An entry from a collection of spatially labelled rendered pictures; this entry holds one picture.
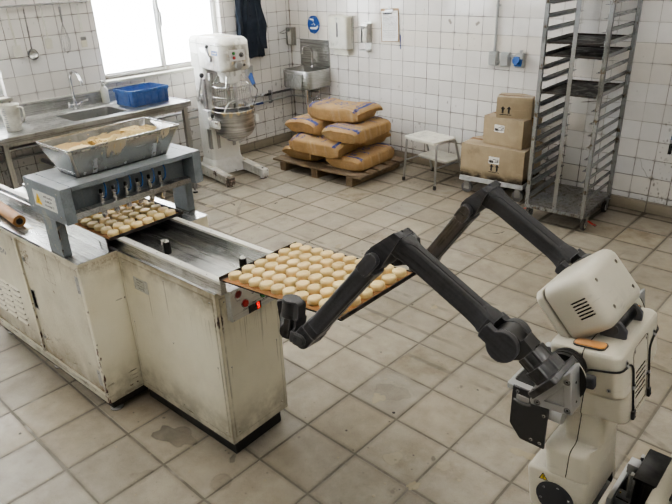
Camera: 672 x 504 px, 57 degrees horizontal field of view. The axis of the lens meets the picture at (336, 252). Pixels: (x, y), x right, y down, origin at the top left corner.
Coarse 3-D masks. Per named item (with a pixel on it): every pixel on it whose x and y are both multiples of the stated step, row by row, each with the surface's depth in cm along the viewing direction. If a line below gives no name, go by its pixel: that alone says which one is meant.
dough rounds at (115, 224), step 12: (132, 204) 308; (144, 204) 309; (156, 204) 307; (96, 216) 295; (108, 216) 298; (120, 216) 294; (132, 216) 295; (144, 216) 293; (156, 216) 293; (84, 228) 287; (96, 228) 283; (108, 228) 281; (120, 228) 280; (132, 228) 285
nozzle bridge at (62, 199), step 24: (120, 168) 276; (144, 168) 279; (168, 168) 299; (192, 168) 301; (48, 192) 259; (72, 192) 265; (96, 192) 274; (120, 192) 283; (144, 192) 287; (192, 192) 317; (48, 216) 268; (72, 216) 259
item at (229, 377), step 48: (144, 240) 288; (192, 240) 286; (144, 288) 273; (192, 288) 247; (144, 336) 290; (192, 336) 260; (240, 336) 255; (144, 384) 310; (192, 384) 275; (240, 384) 262; (240, 432) 271
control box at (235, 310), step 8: (232, 288) 242; (240, 288) 243; (232, 296) 241; (240, 296) 244; (248, 296) 248; (256, 296) 252; (232, 304) 242; (240, 304) 246; (248, 304) 249; (256, 304) 253; (264, 304) 257; (232, 312) 244; (240, 312) 247; (248, 312) 251; (232, 320) 245
